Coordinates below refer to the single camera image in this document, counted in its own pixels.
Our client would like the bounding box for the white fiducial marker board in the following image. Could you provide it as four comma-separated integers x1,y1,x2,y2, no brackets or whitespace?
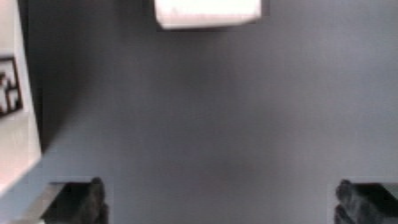
0,0,42,196

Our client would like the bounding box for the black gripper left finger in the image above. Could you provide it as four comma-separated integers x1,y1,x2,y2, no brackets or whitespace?
42,178,109,224

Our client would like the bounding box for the white table leg with tag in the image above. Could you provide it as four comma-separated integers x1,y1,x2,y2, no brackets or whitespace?
155,0,262,30

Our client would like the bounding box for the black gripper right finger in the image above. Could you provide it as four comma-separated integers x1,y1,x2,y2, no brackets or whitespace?
335,179,398,224

